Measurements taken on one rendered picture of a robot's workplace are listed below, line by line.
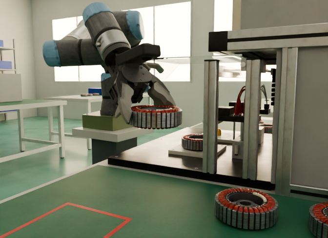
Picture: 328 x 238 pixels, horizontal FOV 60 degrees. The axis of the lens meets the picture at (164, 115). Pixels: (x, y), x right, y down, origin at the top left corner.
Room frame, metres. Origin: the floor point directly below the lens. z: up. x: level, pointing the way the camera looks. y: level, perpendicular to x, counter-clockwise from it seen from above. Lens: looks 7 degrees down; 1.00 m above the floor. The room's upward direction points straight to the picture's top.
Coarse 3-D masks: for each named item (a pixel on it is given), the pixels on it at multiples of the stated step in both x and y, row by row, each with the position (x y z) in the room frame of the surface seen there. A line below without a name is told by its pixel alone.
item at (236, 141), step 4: (232, 140) 0.84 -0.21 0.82; (236, 140) 0.83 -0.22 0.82; (240, 140) 0.83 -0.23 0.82; (232, 144) 0.83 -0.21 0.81; (236, 144) 0.83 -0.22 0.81; (240, 144) 0.82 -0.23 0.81; (232, 148) 0.83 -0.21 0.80; (240, 148) 0.82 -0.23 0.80; (232, 152) 0.83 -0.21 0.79; (240, 152) 0.82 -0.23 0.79; (232, 156) 0.83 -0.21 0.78; (236, 156) 0.83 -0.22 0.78; (240, 156) 0.82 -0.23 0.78
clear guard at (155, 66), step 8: (192, 56) 0.74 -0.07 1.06; (200, 56) 0.73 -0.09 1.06; (208, 56) 0.72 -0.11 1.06; (216, 56) 0.72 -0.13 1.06; (224, 56) 0.71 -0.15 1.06; (232, 56) 0.70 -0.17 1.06; (240, 56) 0.69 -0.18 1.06; (144, 64) 0.83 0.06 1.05; (152, 64) 0.87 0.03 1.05; (160, 64) 0.91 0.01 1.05; (168, 64) 0.95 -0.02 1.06; (176, 64) 1.00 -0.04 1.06; (152, 72) 0.91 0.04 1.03; (160, 72) 0.96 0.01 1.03; (168, 72) 1.01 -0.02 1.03
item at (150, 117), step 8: (136, 112) 0.54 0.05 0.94; (144, 112) 0.54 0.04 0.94; (152, 112) 0.54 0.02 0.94; (160, 112) 0.54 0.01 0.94; (168, 112) 0.54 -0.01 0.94; (176, 112) 0.55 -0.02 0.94; (136, 120) 0.54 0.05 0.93; (144, 120) 0.53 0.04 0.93; (152, 120) 0.53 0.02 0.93; (160, 120) 0.53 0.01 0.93; (168, 120) 0.54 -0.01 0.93; (176, 120) 0.55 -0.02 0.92; (144, 128) 0.54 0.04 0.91; (152, 128) 0.54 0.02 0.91
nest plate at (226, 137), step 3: (222, 132) 1.20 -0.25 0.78; (222, 135) 1.14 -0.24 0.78; (225, 135) 1.14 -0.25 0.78; (228, 135) 1.14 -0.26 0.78; (231, 135) 1.14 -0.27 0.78; (237, 135) 1.14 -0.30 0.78; (219, 138) 1.08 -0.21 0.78; (222, 138) 1.08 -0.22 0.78; (225, 138) 1.08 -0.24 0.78; (228, 138) 1.08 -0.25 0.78; (231, 138) 1.08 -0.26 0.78; (219, 141) 1.06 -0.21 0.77; (222, 141) 1.06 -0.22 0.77; (225, 141) 1.05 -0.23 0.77; (228, 141) 1.04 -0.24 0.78; (231, 141) 1.04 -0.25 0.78
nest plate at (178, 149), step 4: (180, 144) 0.97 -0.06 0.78; (172, 148) 0.91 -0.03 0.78; (176, 148) 0.91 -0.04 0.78; (180, 148) 0.91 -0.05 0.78; (220, 148) 0.91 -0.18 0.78; (224, 148) 0.93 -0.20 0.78; (168, 152) 0.89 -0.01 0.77; (172, 152) 0.88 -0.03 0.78; (176, 152) 0.88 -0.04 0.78; (180, 152) 0.87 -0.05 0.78; (184, 152) 0.86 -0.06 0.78; (188, 152) 0.86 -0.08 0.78; (192, 152) 0.86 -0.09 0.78; (196, 152) 0.86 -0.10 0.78; (200, 152) 0.86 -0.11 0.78; (220, 152) 0.89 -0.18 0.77; (192, 156) 0.85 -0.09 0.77; (196, 156) 0.85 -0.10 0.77; (200, 156) 0.84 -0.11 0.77
